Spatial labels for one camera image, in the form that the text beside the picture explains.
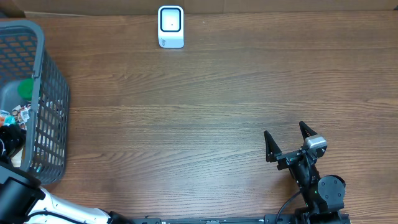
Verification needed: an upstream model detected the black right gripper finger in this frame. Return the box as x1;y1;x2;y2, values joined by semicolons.
264;131;282;162
299;121;318;140

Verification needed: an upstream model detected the beige food pouch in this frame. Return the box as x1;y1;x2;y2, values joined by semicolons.
11;104;31;167

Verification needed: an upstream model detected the green lid jar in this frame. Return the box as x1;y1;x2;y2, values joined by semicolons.
17;78;34;101

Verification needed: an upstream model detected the teal tissue pack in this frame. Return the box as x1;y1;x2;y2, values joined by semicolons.
2;115;17;126

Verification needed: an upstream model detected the orange tissue pack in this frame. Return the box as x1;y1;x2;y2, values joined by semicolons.
0;110;10;126

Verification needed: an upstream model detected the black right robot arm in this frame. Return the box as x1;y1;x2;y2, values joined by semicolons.
264;121;351;224

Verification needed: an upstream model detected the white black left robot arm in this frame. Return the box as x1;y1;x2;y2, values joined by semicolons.
1;124;132;223

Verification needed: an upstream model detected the white barcode scanner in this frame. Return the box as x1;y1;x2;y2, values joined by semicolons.
157;5;185;49

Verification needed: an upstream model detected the grey plastic mesh basket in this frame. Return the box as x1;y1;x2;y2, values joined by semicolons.
1;20;70;185

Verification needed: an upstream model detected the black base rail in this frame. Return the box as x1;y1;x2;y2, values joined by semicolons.
130;213;351;224

